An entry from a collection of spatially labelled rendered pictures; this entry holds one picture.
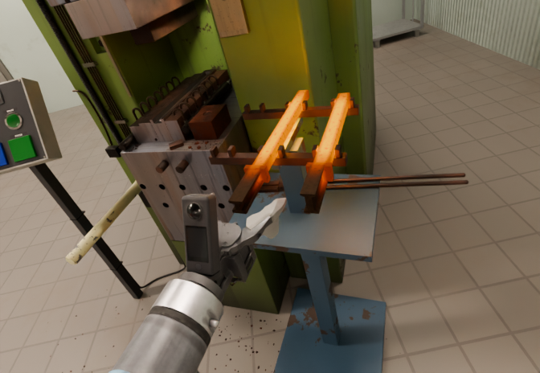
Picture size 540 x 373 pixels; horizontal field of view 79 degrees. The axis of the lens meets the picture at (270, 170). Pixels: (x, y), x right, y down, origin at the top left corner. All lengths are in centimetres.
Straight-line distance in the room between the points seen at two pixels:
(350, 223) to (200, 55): 99
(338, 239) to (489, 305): 98
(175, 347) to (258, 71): 81
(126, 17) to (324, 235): 77
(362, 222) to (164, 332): 57
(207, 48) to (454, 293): 148
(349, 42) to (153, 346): 125
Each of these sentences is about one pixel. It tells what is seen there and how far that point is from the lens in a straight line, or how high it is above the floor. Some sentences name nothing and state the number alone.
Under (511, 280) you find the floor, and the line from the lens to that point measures 180.
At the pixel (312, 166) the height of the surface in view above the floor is 105.
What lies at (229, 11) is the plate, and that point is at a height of 125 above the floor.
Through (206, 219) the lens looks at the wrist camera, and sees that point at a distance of 47.
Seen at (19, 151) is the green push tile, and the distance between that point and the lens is 137.
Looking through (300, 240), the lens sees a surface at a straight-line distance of 85.
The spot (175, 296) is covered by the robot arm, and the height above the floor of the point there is 105.
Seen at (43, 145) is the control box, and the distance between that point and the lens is 133.
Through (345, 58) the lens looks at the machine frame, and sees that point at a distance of 145.
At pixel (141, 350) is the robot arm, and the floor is 105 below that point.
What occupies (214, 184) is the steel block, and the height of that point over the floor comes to 78.
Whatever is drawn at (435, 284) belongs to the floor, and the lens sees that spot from 171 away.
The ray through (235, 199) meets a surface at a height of 104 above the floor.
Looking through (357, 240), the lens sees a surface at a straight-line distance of 83.
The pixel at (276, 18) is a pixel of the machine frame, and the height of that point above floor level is 121.
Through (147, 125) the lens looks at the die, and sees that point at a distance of 117.
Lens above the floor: 139
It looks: 35 degrees down
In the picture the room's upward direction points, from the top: 15 degrees counter-clockwise
